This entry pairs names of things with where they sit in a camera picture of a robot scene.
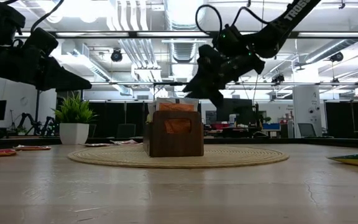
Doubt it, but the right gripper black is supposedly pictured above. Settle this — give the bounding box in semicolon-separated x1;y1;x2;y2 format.
182;44;266;109

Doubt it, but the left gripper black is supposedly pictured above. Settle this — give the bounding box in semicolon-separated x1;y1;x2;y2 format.
11;42;93;92

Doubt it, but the brown wooden tea box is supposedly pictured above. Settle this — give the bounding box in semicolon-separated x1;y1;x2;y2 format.
142;110;204;158

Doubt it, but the orange white Tazo tea packet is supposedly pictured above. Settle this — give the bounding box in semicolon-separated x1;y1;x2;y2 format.
155;97;200;112
158;103;196;134

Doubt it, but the black support pole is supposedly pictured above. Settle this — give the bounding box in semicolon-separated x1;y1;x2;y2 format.
35;90;42;127

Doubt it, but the green plant in white pot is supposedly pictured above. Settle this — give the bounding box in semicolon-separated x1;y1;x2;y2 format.
51;93;98;146

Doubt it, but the black partition panel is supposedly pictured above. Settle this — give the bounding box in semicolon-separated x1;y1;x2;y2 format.
324;93;358;139
87;101;145;138

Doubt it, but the round white pendant lamp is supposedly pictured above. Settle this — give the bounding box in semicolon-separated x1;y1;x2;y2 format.
79;2;99;24
44;1;64;24

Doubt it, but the grey office chair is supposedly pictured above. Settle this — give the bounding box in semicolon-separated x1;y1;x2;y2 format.
116;123;137;139
297;123;317;138

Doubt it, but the black overhead crossbar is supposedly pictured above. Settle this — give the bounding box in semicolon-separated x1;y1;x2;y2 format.
14;30;358;40

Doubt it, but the round woven straw placemat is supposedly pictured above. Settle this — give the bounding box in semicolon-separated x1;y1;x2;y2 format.
67;144;290;169

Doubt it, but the white pillar cabinet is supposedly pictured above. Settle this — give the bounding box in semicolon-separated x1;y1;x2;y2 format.
291;85;322;138

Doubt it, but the white ceiling air duct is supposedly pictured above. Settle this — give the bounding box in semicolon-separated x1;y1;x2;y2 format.
163;0;204;63

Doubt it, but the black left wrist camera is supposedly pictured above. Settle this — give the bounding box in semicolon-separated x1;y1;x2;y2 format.
23;27;59;57

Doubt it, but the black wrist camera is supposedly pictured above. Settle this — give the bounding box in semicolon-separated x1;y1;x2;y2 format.
214;24;244;60
23;27;59;57

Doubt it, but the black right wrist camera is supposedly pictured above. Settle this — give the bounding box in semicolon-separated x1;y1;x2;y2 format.
214;24;244;60

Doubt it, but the thin black background rail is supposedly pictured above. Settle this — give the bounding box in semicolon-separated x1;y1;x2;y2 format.
31;80;358;87

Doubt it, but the black right camera cable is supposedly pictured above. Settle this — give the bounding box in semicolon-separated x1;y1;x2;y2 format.
195;3;272;37

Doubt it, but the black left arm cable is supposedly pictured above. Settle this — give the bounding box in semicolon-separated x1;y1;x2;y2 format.
29;0;65;32

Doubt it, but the black aluminium table frame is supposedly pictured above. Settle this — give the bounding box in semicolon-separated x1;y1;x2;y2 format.
0;136;358;149

